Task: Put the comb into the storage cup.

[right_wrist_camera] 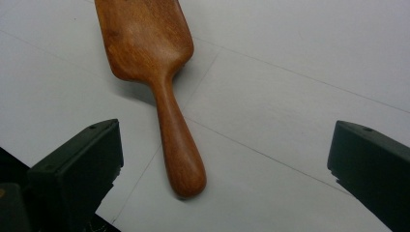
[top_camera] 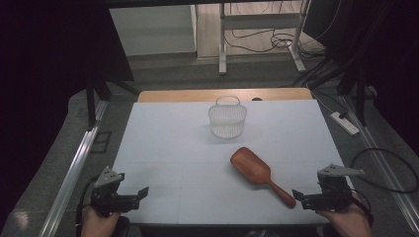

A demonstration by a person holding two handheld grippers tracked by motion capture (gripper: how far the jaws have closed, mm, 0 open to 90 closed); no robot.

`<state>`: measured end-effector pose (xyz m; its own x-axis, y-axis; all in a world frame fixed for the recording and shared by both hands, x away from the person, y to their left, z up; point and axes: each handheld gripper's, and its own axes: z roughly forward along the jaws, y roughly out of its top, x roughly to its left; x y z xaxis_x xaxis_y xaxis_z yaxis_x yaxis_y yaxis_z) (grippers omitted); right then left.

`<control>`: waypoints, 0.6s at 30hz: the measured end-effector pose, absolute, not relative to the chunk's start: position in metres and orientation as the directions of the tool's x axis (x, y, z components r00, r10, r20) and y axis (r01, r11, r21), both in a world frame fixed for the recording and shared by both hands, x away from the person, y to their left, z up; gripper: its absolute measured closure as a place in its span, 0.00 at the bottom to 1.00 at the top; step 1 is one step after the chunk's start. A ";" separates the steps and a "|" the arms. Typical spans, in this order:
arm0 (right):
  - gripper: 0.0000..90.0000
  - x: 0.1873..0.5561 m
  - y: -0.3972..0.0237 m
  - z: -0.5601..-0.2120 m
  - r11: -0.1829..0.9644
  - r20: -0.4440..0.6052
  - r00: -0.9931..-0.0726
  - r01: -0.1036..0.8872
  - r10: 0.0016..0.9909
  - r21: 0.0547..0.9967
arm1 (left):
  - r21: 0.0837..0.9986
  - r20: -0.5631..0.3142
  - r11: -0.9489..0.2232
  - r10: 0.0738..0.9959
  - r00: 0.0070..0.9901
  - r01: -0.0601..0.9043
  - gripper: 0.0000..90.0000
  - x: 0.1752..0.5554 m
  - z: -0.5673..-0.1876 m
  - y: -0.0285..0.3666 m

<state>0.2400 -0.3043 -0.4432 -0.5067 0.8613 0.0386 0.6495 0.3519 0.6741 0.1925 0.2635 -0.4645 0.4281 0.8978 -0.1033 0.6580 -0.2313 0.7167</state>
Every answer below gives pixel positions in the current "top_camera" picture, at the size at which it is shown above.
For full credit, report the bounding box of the black floor frame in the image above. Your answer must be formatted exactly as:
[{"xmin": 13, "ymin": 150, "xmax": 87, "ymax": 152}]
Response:
[{"xmin": 90, "ymin": 130, "xmax": 113, "ymax": 155}]

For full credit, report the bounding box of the black stand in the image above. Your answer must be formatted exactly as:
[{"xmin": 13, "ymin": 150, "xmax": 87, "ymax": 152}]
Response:
[
  {"xmin": 338, "ymin": 70, "xmax": 370, "ymax": 128},
  {"xmin": 85, "ymin": 74, "xmax": 140, "ymax": 131}
]

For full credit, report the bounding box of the person's left hand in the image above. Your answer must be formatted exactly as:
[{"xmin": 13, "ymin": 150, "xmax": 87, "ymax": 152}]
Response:
[{"xmin": 80, "ymin": 205, "xmax": 122, "ymax": 237}]

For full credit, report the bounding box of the white power strip cable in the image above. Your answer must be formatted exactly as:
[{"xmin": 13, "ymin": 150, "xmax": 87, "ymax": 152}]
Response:
[{"xmin": 308, "ymin": 88, "xmax": 334, "ymax": 115}]

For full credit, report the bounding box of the aluminium rail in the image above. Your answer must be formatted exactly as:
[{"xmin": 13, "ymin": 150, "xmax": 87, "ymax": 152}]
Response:
[
  {"xmin": 340, "ymin": 95, "xmax": 419, "ymax": 235},
  {"xmin": 38, "ymin": 100, "xmax": 110, "ymax": 237}
]

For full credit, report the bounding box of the white plastic basket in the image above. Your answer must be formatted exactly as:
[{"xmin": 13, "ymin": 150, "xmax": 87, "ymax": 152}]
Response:
[{"xmin": 208, "ymin": 95, "xmax": 248, "ymax": 139}]

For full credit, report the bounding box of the white metal desk frame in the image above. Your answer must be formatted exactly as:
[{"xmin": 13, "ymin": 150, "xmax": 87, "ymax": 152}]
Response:
[{"xmin": 218, "ymin": 0, "xmax": 310, "ymax": 76}]

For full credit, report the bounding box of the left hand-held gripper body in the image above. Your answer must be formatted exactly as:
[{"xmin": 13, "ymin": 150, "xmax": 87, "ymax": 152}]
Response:
[{"xmin": 90, "ymin": 166, "xmax": 131, "ymax": 219}]

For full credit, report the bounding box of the white panel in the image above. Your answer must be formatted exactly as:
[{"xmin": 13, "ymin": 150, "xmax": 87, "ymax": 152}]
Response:
[{"xmin": 109, "ymin": 4, "xmax": 198, "ymax": 57}]

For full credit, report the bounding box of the white power strip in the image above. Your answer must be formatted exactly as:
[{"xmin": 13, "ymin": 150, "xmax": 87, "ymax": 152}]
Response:
[{"xmin": 330, "ymin": 112, "xmax": 361, "ymax": 136}]

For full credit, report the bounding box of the black looped floor cable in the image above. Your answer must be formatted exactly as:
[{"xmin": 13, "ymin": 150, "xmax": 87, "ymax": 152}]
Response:
[{"xmin": 350, "ymin": 147, "xmax": 419, "ymax": 195}]

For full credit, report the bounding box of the black curtain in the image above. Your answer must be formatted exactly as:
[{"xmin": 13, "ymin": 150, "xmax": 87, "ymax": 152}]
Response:
[
  {"xmin": 301, "ymin": 0, "xmax": 419, "ymax": 157},
  {"xmin": 0, "ymin": 0, "xmax": 134, "ymax": 233}
]

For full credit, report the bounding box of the wooden table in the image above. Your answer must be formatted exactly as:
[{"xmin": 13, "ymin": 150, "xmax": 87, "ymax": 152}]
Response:
[{"xmin": 136, "ymin": 87, "xmax": 314, "ymax": 104}]

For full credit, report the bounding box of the wooden hairbrush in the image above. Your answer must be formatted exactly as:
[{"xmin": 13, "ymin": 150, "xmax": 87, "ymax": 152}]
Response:
[{"xmin": 229, "ymin": 146, "xmax": 297, "ymax": 209}]

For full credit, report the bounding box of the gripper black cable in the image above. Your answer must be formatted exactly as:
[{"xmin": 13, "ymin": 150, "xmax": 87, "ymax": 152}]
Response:
[
  {"xmin": 351, "ymin": 189, "xmax": 376, "ymax": 228},
  {"xmin": 75, "ymin": 176, "xmax": 101, "ymax": 237}
]

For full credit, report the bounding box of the tangle of floor cables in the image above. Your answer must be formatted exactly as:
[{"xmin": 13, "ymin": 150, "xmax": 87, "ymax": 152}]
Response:
[{"xmin": 224, "ymin": 28, "xmax": 328, "ymax": 59}]

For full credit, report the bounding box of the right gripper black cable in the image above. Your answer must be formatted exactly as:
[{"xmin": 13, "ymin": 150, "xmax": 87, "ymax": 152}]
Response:
[{"xmin": 351, "ymin": 189, "xmax": 376, "ymax": 228}]

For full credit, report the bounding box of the person's right hand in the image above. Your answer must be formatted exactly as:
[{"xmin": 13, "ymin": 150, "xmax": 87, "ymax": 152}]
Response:
[{"xmin": 317, "ymin": 192, "xmax": 374, "ymax": 237}]

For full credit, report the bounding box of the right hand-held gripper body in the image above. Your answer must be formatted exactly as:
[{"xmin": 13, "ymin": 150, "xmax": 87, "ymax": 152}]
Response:
[{"xmin": 315, "ymin": 163, "xmax": 366, "ymax": 212}]

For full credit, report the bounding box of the person's checked clothing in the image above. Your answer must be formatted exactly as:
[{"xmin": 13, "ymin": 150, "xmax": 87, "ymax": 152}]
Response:
[{"xmin": 243, "ymin": 229, "xmax": 275, "ymax": 237}]

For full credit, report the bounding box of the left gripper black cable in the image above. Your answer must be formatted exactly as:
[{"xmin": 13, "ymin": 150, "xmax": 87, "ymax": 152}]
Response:
[{"xmin": 75, "ymin": 176, "xmax": 101, "ymax": 237}]

